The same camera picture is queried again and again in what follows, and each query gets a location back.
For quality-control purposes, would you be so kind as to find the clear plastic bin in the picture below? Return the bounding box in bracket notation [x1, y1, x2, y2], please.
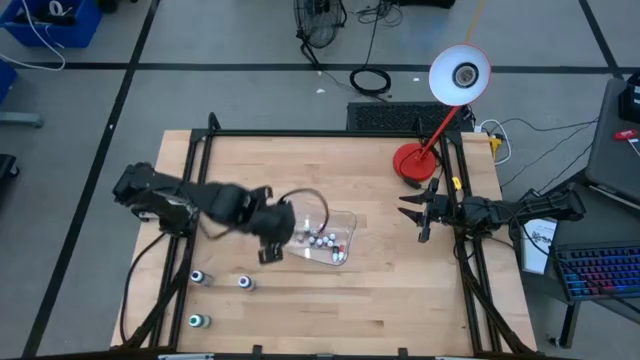
[272, 195, 358, 267]

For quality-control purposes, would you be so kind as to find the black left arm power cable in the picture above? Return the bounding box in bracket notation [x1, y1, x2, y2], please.
[118, 232, 169, 346]

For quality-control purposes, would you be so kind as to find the blue plastic storage bin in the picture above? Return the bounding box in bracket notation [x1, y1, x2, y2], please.
[0, 0, 104, 50]

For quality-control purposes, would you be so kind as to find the black floor fan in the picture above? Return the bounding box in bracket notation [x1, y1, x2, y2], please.
[293, 0, 348, 69]

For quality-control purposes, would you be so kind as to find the black chair wheel base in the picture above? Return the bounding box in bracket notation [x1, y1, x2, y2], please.
[0, 153, 21, 184]

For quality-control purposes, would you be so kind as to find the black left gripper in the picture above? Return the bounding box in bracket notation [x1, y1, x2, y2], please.
[244, 185, 297, 265]

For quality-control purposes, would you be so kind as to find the yellow hanging cable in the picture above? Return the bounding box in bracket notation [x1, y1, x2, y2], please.
[464, 0, 486, 45]

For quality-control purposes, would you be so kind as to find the black aluminium table frame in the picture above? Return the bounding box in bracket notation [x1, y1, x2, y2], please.
[112, 112, 539, 359]

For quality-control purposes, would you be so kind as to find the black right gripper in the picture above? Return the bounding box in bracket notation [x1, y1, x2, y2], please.
[397, 178, 464, 244]

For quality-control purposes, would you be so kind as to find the silver clamp bar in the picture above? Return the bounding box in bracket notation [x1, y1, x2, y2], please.
[157, 352, 216, 360]

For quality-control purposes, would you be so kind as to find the black coiled floor cable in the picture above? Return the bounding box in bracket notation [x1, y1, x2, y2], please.
[348, 67, 393, 97]

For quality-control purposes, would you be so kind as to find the dark grey desk panel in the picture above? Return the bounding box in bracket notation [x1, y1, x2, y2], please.
[584, 77, 640, 206]

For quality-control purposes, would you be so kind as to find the white printed paper sheet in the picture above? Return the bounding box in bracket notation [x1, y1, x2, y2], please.
[519, 216, 557, 275]

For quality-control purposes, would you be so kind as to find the grey metal cart leg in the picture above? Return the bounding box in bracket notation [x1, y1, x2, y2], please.
[0, 112, 44, 129]

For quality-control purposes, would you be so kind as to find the black desk device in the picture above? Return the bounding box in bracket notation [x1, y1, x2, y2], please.
[618, 69, 640, 125]

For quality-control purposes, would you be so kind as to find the black keyboard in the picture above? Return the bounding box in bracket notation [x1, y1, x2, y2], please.
[346, 101, 474, 134]

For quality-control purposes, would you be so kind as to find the red desk lamp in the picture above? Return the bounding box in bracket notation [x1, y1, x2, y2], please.
[392, 43, 494, 184]

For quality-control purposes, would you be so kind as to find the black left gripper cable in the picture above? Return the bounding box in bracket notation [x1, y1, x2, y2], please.
[274, 187, 331, 236]

